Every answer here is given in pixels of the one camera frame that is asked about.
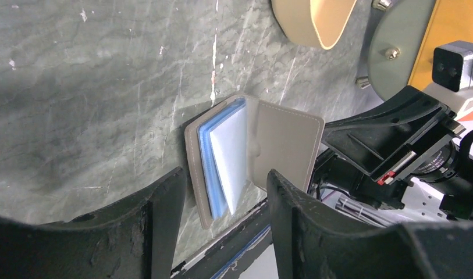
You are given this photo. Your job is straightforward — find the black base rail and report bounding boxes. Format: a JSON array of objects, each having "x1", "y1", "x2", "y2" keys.
[{"x1": 171, "y1": 198, "x2": 272, "y2": 278}]

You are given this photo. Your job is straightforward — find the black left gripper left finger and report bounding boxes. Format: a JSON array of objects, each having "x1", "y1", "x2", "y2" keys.
[{"x1": 0, "y1": 167, "x2": 187, "y2": 278}]

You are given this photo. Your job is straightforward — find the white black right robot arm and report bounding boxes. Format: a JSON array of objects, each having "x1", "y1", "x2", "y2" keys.
[{"x1": 308, "y1": 86, "x2": 473, "y2": 227}]

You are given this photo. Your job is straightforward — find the grey card holder wallet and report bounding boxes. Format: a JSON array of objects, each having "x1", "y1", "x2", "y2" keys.
[{"x1": 184, "y1": 95, "x2": 325, "y2": 229}]

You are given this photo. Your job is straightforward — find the beige oval tray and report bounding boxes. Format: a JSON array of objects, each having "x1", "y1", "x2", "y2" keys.
[{"x1": 271, "y1": 0, "x2": 357, "y2": 50}]

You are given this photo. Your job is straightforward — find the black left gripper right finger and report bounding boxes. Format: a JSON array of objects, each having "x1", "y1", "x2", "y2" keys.
[{"x1": 266, "y1": 170, "x2": 473, "y2": 278}]

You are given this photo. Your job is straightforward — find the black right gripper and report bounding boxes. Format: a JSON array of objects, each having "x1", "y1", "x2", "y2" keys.
[{"x1": 309, "y1": 85, "x2": 473, "y2": 220}]

